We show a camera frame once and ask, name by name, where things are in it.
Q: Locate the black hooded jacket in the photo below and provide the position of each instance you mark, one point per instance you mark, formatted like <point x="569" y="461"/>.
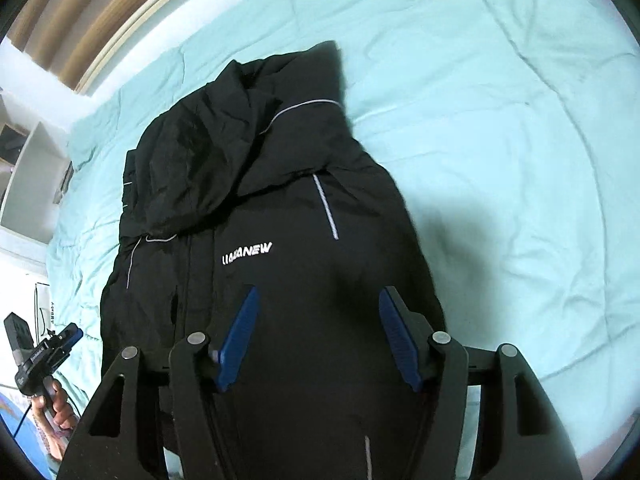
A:
<point x="260" y="240"/>

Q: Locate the white bookshelf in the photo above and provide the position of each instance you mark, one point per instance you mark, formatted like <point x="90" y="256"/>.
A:
<point x="30" y="175"/>

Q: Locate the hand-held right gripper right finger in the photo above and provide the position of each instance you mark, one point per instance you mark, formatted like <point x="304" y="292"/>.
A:
<point x="397" y="340"/>

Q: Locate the dark box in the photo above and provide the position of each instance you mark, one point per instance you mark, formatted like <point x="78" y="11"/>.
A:
<point x="10" y="144"/>

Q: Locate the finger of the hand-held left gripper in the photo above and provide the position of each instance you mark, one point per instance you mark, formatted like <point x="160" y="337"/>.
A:
<point x="69" y="337"/>

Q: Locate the wooden striped window blind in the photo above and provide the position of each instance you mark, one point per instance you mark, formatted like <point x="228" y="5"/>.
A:
<point x="110" y="15"/>

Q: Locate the teal quilted blanket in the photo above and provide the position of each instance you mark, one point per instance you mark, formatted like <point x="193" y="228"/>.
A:
<point x="475" y="135"/>

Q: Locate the person's left hand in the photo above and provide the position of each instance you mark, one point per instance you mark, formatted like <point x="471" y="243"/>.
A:
<point x="61" y="405"/>

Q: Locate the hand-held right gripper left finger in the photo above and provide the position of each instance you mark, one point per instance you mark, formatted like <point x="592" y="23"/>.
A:
<point x="240" y="340"/>

